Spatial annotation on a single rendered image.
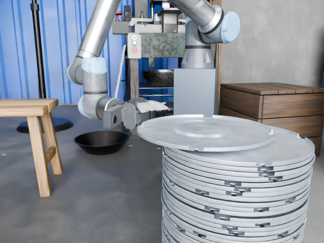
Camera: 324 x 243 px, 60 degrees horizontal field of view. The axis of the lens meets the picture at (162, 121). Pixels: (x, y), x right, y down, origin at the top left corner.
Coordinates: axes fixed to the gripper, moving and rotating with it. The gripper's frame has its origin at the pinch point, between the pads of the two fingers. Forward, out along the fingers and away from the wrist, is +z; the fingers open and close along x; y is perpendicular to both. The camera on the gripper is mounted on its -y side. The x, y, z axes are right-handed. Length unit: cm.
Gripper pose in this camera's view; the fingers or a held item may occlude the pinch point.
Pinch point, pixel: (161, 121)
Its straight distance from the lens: 69.5
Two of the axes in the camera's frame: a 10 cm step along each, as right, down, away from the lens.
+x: 0.0, 9.8, 2.2
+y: 6.6, -1.6, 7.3
